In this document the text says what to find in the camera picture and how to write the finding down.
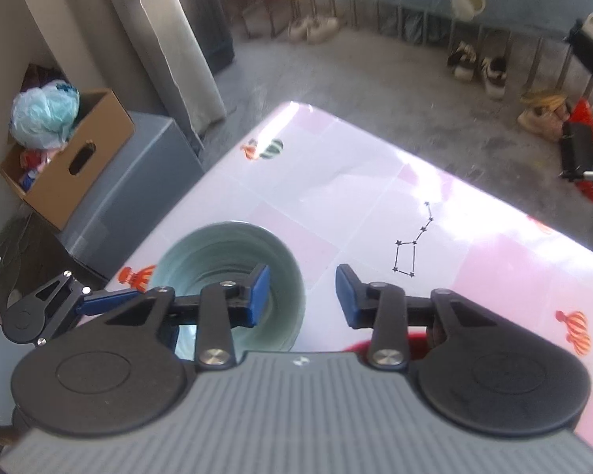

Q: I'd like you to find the exercise bike frame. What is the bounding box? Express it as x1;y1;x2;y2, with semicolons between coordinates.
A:
558;121;593;183

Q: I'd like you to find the grey storage box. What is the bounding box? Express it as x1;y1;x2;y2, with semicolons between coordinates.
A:
59;111;206;282

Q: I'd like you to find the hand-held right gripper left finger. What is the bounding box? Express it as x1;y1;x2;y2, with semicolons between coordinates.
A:
104;264;270;370

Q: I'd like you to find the dark radiator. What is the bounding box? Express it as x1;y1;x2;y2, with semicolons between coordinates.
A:
173;0;236;75

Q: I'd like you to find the cardboard box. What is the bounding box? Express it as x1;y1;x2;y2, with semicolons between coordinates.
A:
0;89;136;230

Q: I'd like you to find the red plastic object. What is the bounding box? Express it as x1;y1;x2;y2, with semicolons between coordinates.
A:
568;99;593;203

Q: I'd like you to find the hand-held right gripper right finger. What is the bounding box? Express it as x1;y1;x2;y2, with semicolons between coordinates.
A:
336;264;497;370

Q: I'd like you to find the marbled green bowl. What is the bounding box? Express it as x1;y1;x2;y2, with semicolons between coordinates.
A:
153;222;307;354

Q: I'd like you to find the red and black bowl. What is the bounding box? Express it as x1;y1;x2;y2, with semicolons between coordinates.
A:
343;333;436;357

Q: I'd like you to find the pale green plastic bag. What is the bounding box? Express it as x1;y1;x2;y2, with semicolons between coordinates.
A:
10;80;81;149

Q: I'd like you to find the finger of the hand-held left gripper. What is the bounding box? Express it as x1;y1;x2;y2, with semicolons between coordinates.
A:
30;271;145;345

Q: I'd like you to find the beige curtain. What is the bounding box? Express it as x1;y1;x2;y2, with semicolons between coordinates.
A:
10;0;228;134

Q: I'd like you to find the black box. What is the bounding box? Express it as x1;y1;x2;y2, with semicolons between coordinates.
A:
0;212;110;327

